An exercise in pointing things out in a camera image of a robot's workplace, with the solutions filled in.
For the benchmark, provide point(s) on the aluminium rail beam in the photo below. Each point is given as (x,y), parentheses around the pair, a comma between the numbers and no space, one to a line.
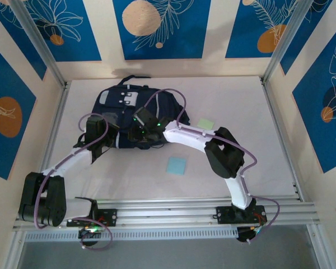
(168,213)

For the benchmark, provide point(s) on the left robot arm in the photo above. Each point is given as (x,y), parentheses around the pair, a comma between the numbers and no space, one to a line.
(42,199)

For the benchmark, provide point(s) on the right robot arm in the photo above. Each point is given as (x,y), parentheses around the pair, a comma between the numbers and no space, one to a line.
(224,154)

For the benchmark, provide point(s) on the aluminium frame post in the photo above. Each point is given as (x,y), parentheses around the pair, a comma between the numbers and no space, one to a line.
(285,39)
(36,39)

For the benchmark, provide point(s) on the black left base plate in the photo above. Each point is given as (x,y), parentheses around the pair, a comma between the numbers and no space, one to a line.
(109,217)

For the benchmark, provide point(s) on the blue sticky note pad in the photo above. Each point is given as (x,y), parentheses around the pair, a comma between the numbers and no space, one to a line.
(177,166)

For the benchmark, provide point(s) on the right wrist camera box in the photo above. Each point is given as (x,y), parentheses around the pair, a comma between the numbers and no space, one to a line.
(138,119)

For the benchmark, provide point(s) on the navy blue backpack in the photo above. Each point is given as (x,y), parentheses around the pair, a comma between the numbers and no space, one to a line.
(170,109)

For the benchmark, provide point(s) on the black controller board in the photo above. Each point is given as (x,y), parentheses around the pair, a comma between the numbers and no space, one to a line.
(247,235)
(89,235)

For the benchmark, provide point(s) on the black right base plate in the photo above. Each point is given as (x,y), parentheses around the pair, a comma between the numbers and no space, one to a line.
(225,214)

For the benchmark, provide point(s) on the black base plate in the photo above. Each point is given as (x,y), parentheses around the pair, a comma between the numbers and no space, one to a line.
(225,214)
(109,217)

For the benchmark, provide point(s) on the green sticky note pad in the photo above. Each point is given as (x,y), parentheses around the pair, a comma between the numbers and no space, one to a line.
(205,124)

